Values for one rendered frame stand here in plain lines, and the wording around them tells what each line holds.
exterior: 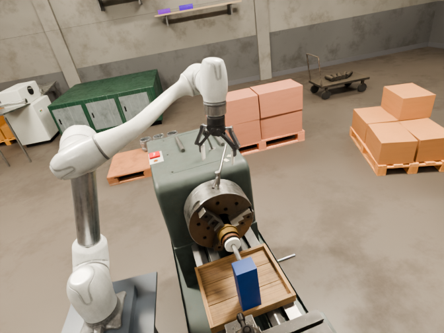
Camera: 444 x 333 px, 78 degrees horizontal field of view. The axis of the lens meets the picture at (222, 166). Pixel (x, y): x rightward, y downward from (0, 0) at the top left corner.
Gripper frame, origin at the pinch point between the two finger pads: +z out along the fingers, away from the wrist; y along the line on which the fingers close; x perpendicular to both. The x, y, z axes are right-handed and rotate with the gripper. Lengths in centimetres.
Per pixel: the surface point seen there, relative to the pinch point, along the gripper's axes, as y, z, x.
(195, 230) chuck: 7.1, 29.5, 15.2
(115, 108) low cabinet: 326, 95, -320
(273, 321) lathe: -32, 50, 34
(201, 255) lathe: 8, 51, 9
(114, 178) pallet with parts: 214, 137, -157
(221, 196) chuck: -3.4, 14.0, 7.7
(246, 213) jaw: -14.1, 23.6, 4.1
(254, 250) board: -18.1, 45.5, 4.4
